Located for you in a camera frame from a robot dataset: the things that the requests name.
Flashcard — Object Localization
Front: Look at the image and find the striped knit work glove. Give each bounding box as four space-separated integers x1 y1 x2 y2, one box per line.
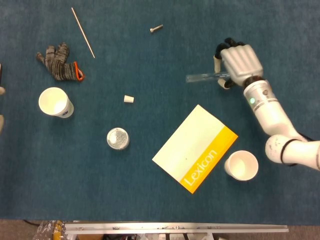
35 42 86 82

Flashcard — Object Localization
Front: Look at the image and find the aluminium frame rail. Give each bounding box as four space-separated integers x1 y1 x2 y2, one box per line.
63 221 290 240

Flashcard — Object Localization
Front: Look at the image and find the paper cup with dark print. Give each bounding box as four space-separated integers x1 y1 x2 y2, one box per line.
223 150 259 182

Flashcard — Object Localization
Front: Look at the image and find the thin metal rod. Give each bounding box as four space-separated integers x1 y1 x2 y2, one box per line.
70 6 96 59

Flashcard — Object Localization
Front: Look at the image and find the paper cup with blue flower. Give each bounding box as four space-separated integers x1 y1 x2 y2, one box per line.
38 86 75 118

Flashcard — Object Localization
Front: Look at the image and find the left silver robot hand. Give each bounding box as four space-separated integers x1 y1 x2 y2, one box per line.
0 86 6 135

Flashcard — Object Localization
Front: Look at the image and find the crumpled clear plastic wrap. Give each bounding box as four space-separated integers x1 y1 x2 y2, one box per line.
36 219 66 240

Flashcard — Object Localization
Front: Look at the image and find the clear glass test tube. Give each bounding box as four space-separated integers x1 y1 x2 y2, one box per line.
185 71 231 84

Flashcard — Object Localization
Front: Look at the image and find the teal carpet table cover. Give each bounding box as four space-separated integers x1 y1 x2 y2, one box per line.
0 0 320 226

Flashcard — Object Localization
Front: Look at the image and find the white and orange Lexicon book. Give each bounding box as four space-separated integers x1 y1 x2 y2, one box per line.
151 104 239 195

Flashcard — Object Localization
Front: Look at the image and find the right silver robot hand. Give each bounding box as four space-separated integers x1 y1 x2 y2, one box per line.
213 37 265 90

